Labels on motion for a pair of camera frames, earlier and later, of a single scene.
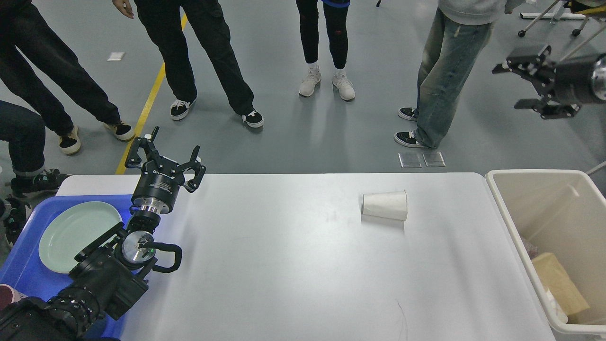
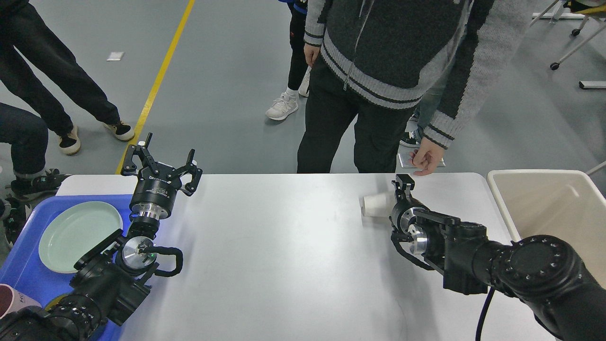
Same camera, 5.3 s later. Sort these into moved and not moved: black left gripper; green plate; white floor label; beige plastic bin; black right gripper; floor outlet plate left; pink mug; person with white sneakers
Moved: person with white sneakers; black right gripper
Not moved: black left gripper; floor outlet plate left; beige plastic bin; white floor label; pink mug; green plate
